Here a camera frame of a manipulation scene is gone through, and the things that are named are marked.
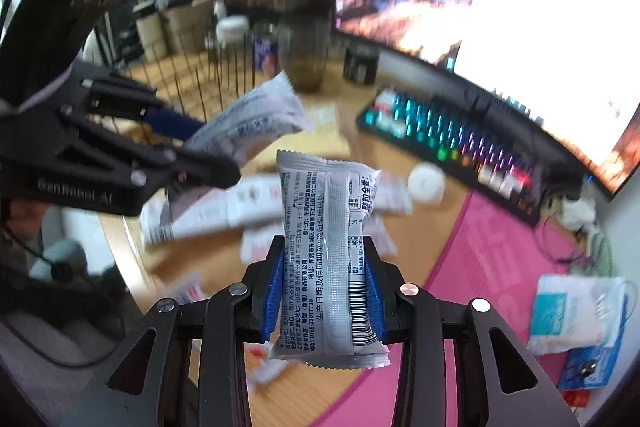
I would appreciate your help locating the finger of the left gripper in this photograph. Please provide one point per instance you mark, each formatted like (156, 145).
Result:
(180, 165)
(165, 119)

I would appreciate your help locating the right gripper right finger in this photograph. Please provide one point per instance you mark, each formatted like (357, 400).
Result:
(380, 296)

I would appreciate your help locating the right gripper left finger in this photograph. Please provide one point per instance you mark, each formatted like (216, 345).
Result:
(184, 364)

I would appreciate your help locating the grey cracker packet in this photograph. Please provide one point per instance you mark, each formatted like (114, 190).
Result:
(252, 123)
(324, 318)

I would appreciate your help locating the whole wheat cracker packet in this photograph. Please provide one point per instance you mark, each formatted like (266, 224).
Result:
(261, 369)

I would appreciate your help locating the white red sachet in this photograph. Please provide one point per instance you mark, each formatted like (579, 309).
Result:
(253, 201)
(393, 196)

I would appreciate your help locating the bagged bread slices back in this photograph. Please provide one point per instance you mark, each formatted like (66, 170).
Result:
(330, 136)

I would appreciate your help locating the bagged bread slice front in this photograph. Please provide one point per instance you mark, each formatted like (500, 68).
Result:
(188, 290)

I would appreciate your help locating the white sachet yanwobazhenfen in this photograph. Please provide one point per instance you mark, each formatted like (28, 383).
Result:
(256, 242)

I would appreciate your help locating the person's left hand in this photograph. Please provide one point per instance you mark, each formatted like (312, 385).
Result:
(26, 218)

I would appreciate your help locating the white cylinder cup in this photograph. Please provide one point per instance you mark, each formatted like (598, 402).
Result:
(151, 34)

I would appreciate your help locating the small red packet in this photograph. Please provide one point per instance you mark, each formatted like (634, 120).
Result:
(576, 399)

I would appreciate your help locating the blue plastic packet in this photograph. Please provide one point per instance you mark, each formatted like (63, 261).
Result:
(591, 367)

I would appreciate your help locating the white teal mask pack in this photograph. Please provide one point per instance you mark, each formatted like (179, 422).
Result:
(571, 312)

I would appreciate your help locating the woven storage basket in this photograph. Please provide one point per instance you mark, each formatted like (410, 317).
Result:
(186, 25)

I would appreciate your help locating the pink desk mat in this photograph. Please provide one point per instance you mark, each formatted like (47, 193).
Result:
(480, 306)

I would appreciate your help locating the white lidded cream jar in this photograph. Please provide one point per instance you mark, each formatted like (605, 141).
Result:
(232, 32)

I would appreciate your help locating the blue luncheon meat tin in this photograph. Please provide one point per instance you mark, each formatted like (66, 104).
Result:
(266, 53)

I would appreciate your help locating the glass jar with residue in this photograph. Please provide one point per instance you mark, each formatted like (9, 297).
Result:
(303, 46)

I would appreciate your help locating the small black jar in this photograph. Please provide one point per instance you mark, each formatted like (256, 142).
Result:
(361, 64)

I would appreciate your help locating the white round puck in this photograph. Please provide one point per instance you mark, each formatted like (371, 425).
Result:
(426, 184)

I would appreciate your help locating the RGB mechanical keyboard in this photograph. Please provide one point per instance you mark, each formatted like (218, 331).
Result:
(473, 153)

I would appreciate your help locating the curved computer monitor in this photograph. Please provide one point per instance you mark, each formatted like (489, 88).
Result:
(570, 67)

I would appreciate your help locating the black wire basket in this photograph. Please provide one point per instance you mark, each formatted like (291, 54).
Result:
(196, 75)

